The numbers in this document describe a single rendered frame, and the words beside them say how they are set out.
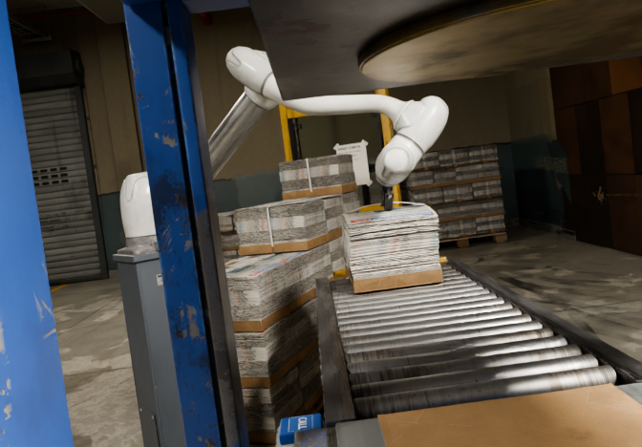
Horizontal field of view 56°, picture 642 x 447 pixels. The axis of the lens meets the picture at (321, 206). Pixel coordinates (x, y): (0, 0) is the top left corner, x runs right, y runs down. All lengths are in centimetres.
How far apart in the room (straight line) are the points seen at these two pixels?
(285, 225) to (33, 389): 266
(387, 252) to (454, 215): 613
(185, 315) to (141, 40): 39
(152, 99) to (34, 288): 57
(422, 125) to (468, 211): 634
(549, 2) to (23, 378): 39
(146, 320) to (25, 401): 181
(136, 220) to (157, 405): 62
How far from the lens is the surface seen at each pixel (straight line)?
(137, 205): 213
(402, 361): 127
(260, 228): 301
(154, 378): 217
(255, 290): 242
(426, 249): 194
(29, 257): 34
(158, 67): 89
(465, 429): 95
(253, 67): 193
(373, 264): 193
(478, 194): 810
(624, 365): 119
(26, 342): 33
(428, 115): 179
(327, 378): 120
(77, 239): 1011
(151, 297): 213
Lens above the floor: 119
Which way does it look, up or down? 3 degrees down
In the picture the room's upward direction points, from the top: 7 degrees counter-clockwise
